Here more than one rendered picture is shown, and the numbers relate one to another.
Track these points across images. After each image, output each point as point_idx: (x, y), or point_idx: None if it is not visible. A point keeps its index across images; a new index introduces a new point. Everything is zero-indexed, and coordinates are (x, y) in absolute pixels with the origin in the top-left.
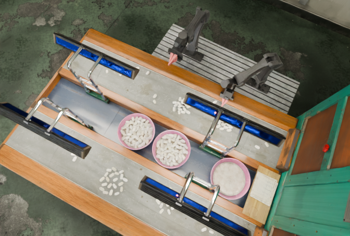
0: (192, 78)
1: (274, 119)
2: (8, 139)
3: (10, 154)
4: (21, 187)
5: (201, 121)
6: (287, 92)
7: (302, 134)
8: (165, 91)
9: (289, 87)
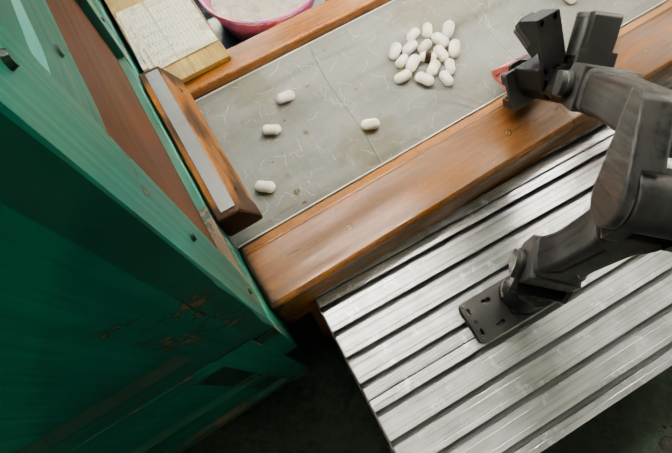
0: (660, 37)
1: (334, 210)
2: None
3: None
4: None
5: (473, 2)
6: (417, 409)
7: (199, 203)
8: None
9: (434, 441)
